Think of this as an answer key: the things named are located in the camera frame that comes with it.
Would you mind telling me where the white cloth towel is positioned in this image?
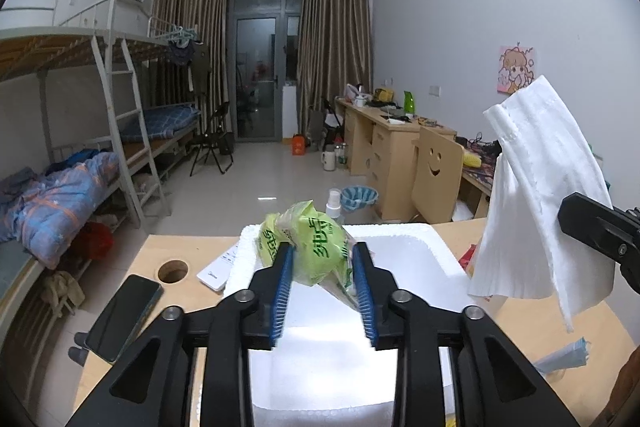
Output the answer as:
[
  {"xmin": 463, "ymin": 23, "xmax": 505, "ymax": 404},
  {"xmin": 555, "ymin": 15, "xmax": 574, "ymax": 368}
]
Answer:
[{"xmin": 469, "ymin": 76, "xmax": 615, "ymax": 329}]

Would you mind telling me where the red snack packet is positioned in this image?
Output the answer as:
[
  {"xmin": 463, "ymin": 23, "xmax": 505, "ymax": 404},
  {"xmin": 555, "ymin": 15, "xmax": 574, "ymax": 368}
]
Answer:
[{"xmin": 459, "ymin": 244, "xmax": 477, "ymax": 277}]

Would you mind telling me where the right brown curtain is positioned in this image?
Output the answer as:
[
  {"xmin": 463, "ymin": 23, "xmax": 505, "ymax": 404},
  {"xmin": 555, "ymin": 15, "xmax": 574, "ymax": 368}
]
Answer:
[{"xmin": 296, "ymin": 0, "xmax": 372, "ymax": 135}]

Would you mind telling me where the anime girl poster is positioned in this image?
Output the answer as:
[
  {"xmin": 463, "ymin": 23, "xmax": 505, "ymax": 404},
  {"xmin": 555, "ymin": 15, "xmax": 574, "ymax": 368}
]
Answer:
[{"xmin": 497, "ymin": 42, "xmax": 536, "ymax": 95}]

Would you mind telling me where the person right hand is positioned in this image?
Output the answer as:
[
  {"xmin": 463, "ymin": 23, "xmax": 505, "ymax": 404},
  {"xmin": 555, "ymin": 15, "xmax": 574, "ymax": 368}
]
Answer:
[{"xmin": 591, "ymin": 347, "xmax": 640, "ymax": 427}]

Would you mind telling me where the blue face mask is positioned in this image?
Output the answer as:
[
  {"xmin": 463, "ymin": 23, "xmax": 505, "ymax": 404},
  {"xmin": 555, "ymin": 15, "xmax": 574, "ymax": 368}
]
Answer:
[{"xmin": 533, "ymin": 337, "xmax": 590, "ymax": 375}]

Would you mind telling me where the green bottle on desk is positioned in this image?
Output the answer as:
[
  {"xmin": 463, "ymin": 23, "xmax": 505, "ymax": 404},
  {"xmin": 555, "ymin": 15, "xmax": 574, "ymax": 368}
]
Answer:
[{"xmin": 404, "ymin": 91, "xmax": 416, "ymax": 118}]

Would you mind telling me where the wooden smiley chair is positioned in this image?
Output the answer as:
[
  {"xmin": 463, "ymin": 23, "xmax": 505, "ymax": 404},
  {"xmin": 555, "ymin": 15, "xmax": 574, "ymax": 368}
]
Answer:
[{"xmin": 411, "ymin": 128, "xmax": 464, "ymax": 225}]

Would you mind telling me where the black smartphone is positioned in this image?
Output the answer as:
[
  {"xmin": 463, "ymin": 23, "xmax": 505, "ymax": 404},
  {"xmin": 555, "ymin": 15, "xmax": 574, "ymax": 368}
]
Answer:
[{"xmin": 85, "ymin": 274, "xmax": 163, "ymax": 363}]

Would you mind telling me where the green tissue pack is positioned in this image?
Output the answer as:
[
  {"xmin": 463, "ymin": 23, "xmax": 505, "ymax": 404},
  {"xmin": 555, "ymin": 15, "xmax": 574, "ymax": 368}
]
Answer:
[{"xmin": 256, "ymin": 200, "xmax": 358, "ymax": 310}]

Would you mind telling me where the brown curtain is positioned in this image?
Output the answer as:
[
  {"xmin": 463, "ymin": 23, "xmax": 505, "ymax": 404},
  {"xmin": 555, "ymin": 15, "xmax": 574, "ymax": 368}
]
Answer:
[
  {"xmin": 296, "ymin": 0, "xmax": 372, "ymax": 135},
  {"xmin": 151, "ymin": 0, "xmax": 228, "ymax": 128}
]

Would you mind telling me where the blue plastic basin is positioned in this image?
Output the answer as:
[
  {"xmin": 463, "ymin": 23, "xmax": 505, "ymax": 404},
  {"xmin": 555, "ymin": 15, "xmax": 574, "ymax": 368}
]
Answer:
[{"xmin": 341, "ymin": 185, "xmax": 378, "ymax": 213}]

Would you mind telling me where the left brown curtain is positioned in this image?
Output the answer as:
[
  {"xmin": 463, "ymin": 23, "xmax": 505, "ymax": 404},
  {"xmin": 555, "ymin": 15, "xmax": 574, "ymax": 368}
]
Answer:
[{"xmin": 151, "ymin": 0, "xmax": 228, "ymax": 128}]

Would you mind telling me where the metal bunk bed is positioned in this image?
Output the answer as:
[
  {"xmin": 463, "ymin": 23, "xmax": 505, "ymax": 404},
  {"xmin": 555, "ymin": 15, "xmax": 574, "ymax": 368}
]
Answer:
[{"xmin": 0, "ymin": 0, "xmax": 212, "ymax": 358}]

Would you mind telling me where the blue plaid quilt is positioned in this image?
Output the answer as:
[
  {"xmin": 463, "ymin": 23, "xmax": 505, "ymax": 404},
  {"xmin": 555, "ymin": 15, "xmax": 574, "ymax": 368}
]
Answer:
[{"xmin": 1, "ymin": 152, "xmax": 119, "ymax": 270}]

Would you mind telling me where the orange bag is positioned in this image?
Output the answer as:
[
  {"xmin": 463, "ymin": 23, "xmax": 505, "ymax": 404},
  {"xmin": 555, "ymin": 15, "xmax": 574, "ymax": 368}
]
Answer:
[{"xmin": 291, "ymin": 134, "xmax": 306, "ymax": 156}]

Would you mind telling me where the glass balcony door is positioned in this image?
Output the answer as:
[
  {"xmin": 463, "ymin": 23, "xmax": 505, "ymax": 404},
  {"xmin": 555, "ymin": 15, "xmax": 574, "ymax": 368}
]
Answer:
[{"xmin": 227, "ymin": 0, "xmax": 302, "ymax": 142}]

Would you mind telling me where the light wooden desk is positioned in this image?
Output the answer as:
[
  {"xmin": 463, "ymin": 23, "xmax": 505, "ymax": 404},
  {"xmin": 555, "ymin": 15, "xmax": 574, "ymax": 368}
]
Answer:
[{"xmin": 336, "ymin": 98, "xmax": 457, "ymax": 222}]

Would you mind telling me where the white bunk ladder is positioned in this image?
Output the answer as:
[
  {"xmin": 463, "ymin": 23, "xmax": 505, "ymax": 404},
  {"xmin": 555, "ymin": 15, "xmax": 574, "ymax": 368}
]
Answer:
[{"xmin": 89, "ymin": 0, "xmax": 170, "ymax": 233}]

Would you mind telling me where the white remote control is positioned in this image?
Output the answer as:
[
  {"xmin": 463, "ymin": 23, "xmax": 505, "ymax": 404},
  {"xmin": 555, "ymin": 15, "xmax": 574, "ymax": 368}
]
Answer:
[{"xmin": 196, "ymin": 245, "xmax": 238, "ymax": 293}]

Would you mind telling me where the black folding chair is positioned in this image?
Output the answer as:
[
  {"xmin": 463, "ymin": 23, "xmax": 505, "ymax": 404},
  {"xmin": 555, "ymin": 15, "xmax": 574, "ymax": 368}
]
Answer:
[{"xmin": 189, "ymin": 101, "xmax": 234, "ymax": 176}]

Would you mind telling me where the clear spray bottle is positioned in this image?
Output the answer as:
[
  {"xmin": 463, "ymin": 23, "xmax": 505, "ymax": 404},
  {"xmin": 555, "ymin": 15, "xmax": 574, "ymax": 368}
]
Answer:
[{"xmin": 326, "ymin": 188, "xmax": 344, "ymax": 225}]

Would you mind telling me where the white foam box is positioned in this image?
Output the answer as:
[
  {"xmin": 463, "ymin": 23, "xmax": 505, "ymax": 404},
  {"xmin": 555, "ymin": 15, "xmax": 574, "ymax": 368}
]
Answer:
[{"xmin": 250, "ymin": 223, "xmax": 473, "ymax": 426}]

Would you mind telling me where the patterned desk with cloth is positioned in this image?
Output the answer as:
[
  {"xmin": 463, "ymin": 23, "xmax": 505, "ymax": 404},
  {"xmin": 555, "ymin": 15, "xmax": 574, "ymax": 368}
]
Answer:
[{"xmin": 454, "ymin": 133, "xmax": 502, "ymax": 218}]

